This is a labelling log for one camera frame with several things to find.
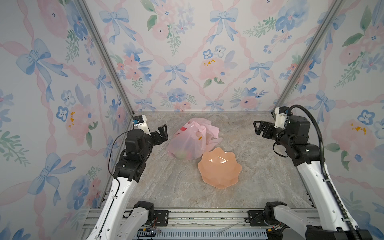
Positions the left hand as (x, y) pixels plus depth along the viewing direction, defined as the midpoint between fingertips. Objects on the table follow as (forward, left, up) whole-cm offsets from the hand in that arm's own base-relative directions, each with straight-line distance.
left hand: (158, 125), depth 69 cm
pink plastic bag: (+2, -18, -11) cm, 21 cm away
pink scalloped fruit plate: (-7, -32, -31) cm, 45 cm away
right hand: (+3, -49, -1) cm, 49 cm away
